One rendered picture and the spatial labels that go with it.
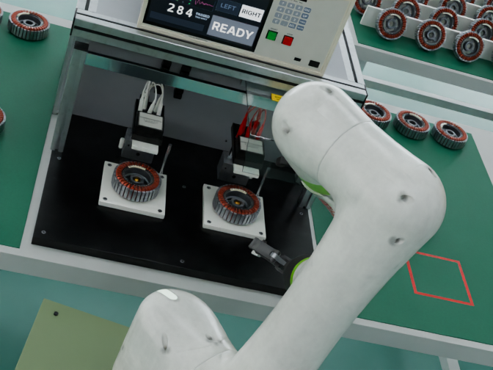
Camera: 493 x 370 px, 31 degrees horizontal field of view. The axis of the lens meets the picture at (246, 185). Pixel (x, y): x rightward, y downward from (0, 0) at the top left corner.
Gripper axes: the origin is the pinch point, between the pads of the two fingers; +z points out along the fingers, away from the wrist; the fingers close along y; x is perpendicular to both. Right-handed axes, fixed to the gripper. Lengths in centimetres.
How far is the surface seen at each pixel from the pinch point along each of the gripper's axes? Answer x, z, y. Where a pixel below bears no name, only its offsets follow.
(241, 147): 17.3, 14.6, -21.2
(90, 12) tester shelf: 18, 7, -66
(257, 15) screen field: 40, 1, -38
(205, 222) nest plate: -1.6, 13.3, -17.3
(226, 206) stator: 4.1, 13.3, -15.7
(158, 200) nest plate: -4.4, 15.9, -28.7
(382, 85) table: 111, 208, 38
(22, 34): 11, 63, -82
